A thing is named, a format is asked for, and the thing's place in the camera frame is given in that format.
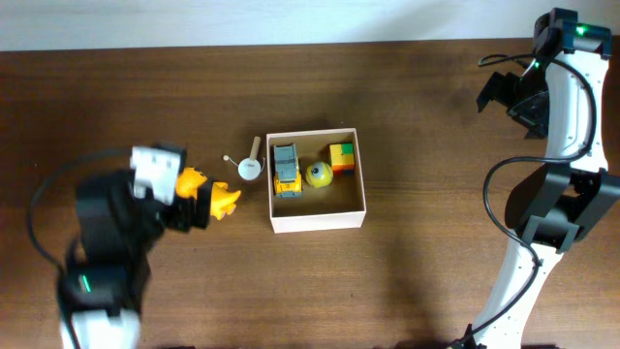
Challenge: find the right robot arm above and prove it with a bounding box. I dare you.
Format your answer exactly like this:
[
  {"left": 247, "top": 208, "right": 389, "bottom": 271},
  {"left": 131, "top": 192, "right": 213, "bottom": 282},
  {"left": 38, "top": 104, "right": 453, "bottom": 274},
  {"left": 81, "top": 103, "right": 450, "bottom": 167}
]
[{"left": 452, "top": 8, "right": 619, "bottom": 348}]

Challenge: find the yellow ball with eyes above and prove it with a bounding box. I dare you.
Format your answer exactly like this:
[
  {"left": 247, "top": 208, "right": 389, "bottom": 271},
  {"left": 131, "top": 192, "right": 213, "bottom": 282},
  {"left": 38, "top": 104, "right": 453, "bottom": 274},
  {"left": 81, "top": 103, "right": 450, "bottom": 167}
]
[{"left": 305, "top": 162, "right": 333, "bottom": 188}]

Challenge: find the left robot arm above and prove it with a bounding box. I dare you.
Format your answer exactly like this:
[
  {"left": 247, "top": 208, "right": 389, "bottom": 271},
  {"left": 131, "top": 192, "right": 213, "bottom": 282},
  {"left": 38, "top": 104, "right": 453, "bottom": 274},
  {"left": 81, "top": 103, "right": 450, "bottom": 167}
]
[{"left": 57, "top": 144, "right": 213, "bottom": 348}]

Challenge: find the orange toy dinosaur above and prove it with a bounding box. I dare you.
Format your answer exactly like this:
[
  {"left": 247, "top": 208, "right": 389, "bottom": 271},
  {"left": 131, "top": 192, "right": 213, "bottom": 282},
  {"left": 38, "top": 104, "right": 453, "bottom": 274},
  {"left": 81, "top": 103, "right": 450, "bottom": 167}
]
[{"left": 175, "top": 167, "right": 241, "bottom": 228}]

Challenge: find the colourful puzzle cube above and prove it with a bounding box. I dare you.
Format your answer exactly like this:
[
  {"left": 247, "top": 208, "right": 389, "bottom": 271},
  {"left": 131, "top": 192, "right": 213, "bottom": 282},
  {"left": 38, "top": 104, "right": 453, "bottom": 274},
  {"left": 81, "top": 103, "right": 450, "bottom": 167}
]
[{"left": 329, "top": 143, "right": 356, "bottom": 175}]

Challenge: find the pink cardboard box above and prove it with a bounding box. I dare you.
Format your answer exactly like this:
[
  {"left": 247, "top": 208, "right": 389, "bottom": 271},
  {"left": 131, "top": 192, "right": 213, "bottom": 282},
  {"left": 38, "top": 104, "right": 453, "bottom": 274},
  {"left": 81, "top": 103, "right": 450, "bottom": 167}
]
[{"left": 266, "top": 128, "right": 366, "bottom": 234}]

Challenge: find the white rattle drum toy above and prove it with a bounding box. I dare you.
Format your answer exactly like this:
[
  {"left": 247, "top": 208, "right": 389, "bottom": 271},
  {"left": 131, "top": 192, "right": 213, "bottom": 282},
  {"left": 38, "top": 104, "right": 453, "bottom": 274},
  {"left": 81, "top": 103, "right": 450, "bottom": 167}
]
[{"left": 223, "top": 136, "right": 264, "bottom": 181}]

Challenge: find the yellow grey toy truck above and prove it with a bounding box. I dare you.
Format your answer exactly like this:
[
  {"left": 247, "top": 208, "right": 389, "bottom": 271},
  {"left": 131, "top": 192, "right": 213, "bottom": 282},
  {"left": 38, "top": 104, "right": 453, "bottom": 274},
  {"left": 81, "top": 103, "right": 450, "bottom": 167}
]
[{"left": 273, "top": 143, "right": 302, "bottom": 199}]

